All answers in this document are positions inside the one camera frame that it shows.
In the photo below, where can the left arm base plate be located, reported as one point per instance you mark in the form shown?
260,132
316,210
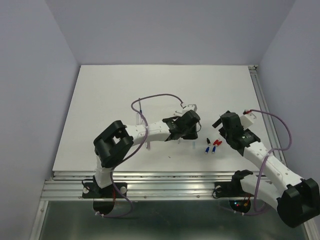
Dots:
92,191

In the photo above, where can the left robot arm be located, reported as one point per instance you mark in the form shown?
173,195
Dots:
113,144

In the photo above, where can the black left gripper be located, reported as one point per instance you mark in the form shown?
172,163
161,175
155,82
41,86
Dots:
193,135

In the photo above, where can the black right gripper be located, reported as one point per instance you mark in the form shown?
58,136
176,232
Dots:
215,124

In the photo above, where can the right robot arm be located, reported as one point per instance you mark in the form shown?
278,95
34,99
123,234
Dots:
296,200

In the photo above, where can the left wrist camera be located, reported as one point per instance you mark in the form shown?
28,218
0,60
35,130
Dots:
188,107

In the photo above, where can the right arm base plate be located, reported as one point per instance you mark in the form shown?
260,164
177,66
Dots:
236,186

